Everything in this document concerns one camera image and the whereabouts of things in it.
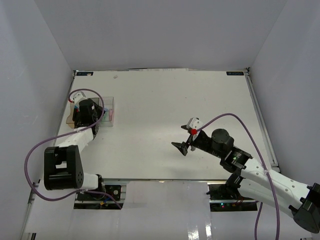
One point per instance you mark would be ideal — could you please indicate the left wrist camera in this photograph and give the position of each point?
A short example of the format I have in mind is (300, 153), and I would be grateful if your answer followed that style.
(77, 97)

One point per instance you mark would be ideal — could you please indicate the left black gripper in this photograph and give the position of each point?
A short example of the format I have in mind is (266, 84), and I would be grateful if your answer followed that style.
(100, 109)

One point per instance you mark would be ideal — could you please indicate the left blue table label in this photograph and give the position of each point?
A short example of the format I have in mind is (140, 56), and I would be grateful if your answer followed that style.
(84, 73)

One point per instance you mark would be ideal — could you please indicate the green transparent highlighter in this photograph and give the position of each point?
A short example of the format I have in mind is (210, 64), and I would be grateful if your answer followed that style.
(105, 117)

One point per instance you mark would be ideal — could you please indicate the grey transparent container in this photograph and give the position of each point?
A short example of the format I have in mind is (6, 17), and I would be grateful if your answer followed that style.
(97, 101)

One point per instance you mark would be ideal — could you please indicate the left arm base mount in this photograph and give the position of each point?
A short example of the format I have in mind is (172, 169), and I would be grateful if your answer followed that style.
(112, 199)

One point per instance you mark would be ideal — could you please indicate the blue table label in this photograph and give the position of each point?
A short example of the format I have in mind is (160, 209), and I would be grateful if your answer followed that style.
(234, 73)
(84, 73)

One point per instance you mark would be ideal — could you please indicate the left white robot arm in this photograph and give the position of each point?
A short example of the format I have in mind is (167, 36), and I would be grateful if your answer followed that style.
(62, 163)

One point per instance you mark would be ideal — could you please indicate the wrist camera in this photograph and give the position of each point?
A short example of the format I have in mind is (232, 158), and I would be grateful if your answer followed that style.
(193, 125)
(77, 97)

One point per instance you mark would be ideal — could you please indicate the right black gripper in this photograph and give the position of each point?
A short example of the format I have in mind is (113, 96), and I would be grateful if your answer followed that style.
(183, 147)

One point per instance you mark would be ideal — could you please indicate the brown transparent container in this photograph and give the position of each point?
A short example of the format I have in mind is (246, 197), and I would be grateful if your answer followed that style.
(69, 120)

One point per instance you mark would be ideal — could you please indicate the right blue table label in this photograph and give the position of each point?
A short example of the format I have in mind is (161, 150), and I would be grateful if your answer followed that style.
(234, 73)

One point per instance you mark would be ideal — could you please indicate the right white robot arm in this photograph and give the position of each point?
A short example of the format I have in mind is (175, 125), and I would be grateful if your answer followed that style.
(250, 179)

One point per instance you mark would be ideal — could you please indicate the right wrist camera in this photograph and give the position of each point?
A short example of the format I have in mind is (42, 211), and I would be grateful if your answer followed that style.
(193, 125)

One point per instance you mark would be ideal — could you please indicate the pink transparent highlighter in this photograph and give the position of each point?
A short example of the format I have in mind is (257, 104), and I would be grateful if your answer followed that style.
(111, 115)

